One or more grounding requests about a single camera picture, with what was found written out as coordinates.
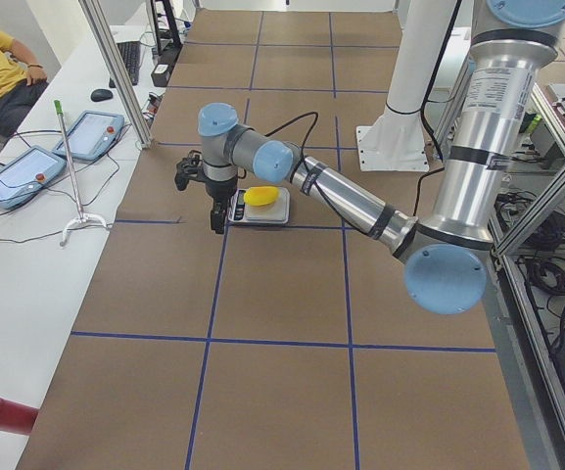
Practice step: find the black keyboard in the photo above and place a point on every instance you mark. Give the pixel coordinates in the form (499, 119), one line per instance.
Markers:
(130, 53)

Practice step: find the far blue teach pendant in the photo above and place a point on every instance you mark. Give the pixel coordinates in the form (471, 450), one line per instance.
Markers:
(92, 135)

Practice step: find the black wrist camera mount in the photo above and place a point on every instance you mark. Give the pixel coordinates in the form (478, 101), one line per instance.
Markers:
(189, 169)

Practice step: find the red cylinder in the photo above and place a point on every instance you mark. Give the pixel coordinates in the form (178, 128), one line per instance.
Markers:
(16, 418)

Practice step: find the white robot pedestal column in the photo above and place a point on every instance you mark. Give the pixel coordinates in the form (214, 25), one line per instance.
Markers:
(395, 141)

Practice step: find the blue teach pendant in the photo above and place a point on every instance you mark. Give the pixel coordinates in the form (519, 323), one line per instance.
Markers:
(25, 176)
(92, 135)

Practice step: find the yellow mango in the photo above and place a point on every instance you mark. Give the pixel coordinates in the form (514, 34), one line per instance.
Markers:
(260, 196)

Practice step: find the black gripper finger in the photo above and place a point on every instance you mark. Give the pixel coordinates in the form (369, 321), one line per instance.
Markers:
(218, 217)

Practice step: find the near blue teach pendant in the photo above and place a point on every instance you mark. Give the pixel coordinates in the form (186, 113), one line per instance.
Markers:
(25, 176)

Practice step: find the black computer mouse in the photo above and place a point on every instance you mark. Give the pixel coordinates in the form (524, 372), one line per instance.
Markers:
(101, 95)

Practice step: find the aluminium frame post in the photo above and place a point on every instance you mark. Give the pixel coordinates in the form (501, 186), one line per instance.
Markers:
(101, 30)

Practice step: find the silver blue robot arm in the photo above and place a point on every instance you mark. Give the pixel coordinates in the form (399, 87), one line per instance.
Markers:
(443, 254)

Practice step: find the black box with label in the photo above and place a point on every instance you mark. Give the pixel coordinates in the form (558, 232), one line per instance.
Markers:
(160, 75)

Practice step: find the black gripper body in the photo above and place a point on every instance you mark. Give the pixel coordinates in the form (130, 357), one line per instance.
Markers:
(218, 191)

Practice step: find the grey digital kitchen scale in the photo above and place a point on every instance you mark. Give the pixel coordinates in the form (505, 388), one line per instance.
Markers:
(277, 213)

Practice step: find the green tipped grabber stick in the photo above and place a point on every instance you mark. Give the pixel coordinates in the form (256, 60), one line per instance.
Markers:
(83, 218)

